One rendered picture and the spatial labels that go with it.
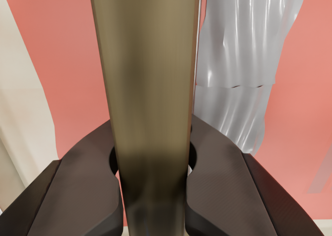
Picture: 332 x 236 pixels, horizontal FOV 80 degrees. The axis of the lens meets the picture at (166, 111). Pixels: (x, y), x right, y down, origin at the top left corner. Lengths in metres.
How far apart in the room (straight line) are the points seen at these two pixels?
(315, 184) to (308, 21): 0.20
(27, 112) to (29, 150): 0.05
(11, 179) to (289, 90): 0.29
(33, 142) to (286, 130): 0.25
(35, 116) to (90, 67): 0.07
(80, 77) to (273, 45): 0.16
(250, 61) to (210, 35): 0.04
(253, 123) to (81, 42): 0.17
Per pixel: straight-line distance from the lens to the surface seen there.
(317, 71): 0.22
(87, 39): 0.17
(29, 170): 0.27
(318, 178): 0.31
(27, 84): 0.20
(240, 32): 0.17
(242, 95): 0.19
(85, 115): 0.20
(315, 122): 0.25
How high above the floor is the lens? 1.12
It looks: 61 degrees down
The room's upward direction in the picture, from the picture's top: 175 degrees clockwise
